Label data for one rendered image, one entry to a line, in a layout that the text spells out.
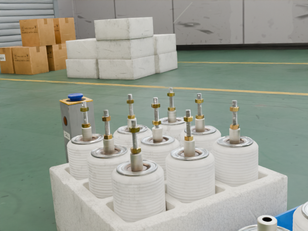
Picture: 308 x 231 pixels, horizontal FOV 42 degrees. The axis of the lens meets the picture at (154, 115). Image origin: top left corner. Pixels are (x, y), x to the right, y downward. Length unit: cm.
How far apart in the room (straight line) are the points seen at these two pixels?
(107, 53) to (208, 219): 306
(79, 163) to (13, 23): 617
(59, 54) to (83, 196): 413
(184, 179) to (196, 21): 581
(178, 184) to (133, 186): 11
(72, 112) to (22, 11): 612
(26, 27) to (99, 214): 418
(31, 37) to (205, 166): 415
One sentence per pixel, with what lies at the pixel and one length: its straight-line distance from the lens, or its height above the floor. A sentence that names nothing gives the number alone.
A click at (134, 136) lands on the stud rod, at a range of 70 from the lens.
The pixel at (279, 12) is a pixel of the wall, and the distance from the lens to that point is 602.
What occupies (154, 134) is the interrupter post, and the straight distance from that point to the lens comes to 86.
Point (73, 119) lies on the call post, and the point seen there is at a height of 27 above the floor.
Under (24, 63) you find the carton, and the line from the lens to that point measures 469.
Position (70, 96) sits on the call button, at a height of 33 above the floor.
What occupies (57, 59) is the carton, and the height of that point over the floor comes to 13.
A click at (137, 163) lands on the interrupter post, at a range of 71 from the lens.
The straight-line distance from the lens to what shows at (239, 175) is 83.
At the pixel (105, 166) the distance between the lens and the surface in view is 79.
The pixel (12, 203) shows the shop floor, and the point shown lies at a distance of 130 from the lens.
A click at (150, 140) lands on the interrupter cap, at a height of 25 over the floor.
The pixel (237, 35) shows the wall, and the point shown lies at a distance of 623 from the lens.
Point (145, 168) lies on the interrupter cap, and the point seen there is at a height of 25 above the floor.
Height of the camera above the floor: 51
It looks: 13 degrees down
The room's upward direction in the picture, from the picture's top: 3 degrees counter-clockwise
